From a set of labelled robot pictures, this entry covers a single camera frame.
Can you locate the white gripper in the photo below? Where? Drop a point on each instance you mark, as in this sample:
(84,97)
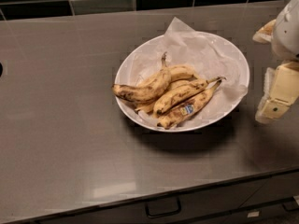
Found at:
(287,34)

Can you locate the white bowl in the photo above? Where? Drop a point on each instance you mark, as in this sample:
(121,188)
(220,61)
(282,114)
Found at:
(137,59)

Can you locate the back banana under pile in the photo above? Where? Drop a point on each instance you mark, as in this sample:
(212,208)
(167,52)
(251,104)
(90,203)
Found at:
(180,74)

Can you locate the front banana with sticker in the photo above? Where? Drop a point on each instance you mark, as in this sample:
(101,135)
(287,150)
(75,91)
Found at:
(187,109)

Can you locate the middle spotted banana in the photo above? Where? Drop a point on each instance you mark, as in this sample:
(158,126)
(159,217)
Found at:
(180,94)

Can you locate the spotted banana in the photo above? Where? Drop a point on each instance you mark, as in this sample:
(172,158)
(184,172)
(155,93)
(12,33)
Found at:
(146,93)
(180,94)

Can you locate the spotted banana on left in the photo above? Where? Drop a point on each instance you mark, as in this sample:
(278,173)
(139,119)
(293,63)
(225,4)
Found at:
(146,93)

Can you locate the white paper liner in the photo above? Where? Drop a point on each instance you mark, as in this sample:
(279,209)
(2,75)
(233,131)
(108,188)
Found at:
(202,53)

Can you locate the dark drawer front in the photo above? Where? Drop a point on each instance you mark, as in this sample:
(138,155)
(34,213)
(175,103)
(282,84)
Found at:
(240,202)

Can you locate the black drawer handle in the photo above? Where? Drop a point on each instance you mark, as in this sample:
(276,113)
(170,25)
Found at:
(164,207)

